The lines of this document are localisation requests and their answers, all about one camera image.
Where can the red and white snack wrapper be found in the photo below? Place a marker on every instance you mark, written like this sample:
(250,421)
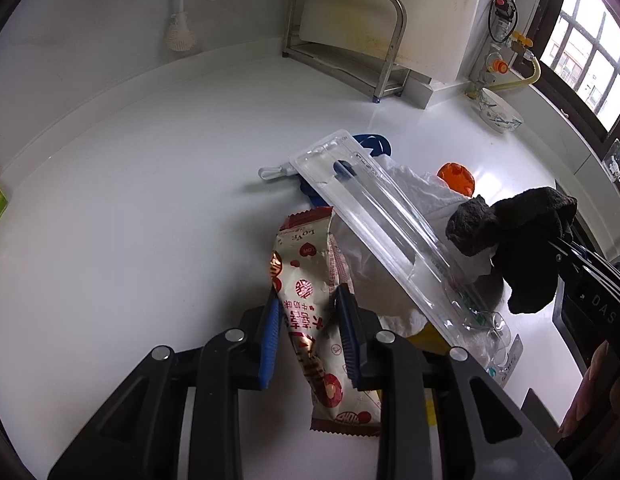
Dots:
(302,270)

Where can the person's right hand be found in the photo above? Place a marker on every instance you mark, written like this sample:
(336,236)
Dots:
(590,390)

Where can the white patterned bowl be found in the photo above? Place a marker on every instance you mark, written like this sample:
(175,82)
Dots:
(497,112)

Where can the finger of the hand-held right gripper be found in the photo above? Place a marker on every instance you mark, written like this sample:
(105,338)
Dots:
(590,262)

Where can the white tissue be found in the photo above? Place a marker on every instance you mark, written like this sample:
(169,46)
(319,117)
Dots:
(425,195)

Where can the white plastic clip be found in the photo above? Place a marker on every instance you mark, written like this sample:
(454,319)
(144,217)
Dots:
(272,172)

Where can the clear plastic blister package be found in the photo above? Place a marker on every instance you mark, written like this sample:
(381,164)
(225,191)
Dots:
(370,210)

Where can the dark framed window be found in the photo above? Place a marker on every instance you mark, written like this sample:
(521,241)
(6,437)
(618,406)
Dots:
(590,45)

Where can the white bottle brush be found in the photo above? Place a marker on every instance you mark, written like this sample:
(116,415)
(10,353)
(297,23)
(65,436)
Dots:
(179,35)

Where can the yellow plastic piece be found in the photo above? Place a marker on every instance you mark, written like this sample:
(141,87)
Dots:
(430,337)

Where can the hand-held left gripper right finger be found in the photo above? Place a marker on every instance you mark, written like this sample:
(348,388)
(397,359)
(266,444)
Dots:
(346,330)

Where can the orange peel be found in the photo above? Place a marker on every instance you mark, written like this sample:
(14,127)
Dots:
(455,176)

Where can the gas valve assembly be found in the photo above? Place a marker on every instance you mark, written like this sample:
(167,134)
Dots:
(495,67)

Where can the metal counter rack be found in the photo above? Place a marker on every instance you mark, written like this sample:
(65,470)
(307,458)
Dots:
(335,57)

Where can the black sock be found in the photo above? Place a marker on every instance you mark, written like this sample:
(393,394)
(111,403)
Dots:
(525,250)

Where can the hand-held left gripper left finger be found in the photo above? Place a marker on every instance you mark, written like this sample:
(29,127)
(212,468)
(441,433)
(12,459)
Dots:
(272,350)

